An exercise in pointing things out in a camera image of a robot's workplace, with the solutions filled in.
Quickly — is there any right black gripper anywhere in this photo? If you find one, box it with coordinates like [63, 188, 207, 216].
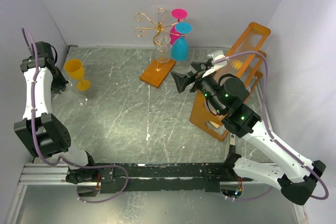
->
[171, 61, 225, 114]

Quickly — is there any clear wine glass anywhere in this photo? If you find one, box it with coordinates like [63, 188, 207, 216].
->
[151, 4, 167, 24]
[154, 35, 171, 63]
[63, 80, 88, 106]

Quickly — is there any yellow plastic wine glass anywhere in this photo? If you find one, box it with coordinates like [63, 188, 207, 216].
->
[64, 59, 91, 91]

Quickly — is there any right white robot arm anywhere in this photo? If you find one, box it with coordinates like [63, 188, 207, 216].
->
[171, 62, 326, 206]

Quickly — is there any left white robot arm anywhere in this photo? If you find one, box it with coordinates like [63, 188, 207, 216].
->
[14, 41, 98, 184]

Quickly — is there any blue plastic wine glass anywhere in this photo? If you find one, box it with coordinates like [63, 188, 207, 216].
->
[171, 22, 192, 61]

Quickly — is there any wooden rack base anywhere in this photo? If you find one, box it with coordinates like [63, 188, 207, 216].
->
[139, 59, 176, 88]

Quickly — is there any clear wine glass front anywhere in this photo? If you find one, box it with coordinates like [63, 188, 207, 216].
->
[154, 35, 171, 63]

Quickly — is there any pink plastic wine glass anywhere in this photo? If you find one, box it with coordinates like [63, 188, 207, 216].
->
[169, 8, 188, 45]

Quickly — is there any orange wooden shelf rack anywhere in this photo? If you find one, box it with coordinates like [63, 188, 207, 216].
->
[190, 22, 271, 142]

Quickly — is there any clear wine glass back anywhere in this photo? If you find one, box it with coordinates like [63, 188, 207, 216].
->
[151, 4, 167, 24]

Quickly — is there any yellow object on shelf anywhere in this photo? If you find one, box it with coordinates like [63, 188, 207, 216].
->
[232, 60, 244, 70]

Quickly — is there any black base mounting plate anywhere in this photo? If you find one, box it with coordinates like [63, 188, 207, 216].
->
[65, 162, 238, 194]

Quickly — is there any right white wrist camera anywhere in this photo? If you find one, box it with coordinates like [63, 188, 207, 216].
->
[202, 50, 227, 78]

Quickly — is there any gold wire glass rack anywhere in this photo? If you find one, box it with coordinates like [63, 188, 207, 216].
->
[133, 5, 184, 71]

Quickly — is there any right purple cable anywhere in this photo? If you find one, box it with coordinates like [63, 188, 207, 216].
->
[209, 51, 330, 201]

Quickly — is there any aluminium extrusion rail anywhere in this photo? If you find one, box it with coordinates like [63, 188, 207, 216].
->
[18, 163, 296, 185]

